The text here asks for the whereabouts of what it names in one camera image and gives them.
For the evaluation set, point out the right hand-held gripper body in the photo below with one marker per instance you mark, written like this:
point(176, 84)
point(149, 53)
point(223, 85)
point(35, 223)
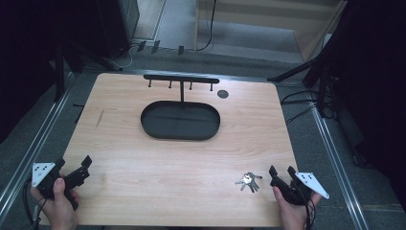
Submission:
point(311, 183)

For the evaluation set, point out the dark round table grommet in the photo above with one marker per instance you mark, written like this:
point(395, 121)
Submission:
point(222, 94)

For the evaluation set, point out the person's left hand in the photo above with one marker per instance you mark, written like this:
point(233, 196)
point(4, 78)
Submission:
point(60, 211)

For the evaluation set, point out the black metal stand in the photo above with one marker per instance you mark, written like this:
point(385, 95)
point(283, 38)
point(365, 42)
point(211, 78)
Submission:
point(320, 86)
point(59, 73)

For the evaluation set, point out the metal floor rail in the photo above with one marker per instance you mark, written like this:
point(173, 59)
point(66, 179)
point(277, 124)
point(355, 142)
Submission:
point(35, 140)
point(338, 166)

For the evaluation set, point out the black floor strip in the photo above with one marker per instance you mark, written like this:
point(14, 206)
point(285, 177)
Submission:
point(78, 111)

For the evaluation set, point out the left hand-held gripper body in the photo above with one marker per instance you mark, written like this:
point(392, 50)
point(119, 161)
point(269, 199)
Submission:
point(40, 172)

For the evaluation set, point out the black cabinet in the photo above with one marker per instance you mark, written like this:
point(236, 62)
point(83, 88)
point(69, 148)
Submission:
point(116, 25)

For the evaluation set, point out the light wooden furniture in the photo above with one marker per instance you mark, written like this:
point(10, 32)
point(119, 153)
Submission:
point(319, 35)

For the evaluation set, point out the person's right hand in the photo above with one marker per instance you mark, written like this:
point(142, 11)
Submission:
point(295, 217)

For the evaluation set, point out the bunch of silver keys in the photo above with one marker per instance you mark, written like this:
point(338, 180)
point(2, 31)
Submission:
point(249, 181)

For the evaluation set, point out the black key rack with tray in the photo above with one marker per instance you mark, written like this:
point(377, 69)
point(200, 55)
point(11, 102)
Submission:
point(180, 121)

